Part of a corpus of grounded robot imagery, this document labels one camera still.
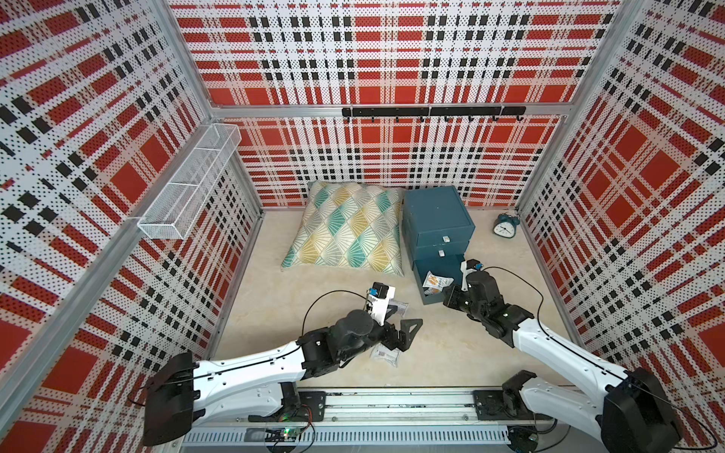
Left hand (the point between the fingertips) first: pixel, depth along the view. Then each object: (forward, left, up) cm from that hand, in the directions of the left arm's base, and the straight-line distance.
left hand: (411, 314), depth 71 cm
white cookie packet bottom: (-5, +5, -17) cm, 18 cm away
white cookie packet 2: (+13, -9, -8) cm, 18 cm away
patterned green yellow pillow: (+33, +19, -3) cm, 38 cm away
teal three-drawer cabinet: (+27, -9, +3) cm, 28 cm away
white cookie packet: (+10, +1, -17) cm, 20 cm away
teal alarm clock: (+42, -41, -14) cm, 60 cm away
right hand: (+12, -12, -8) cm, 19 cm away
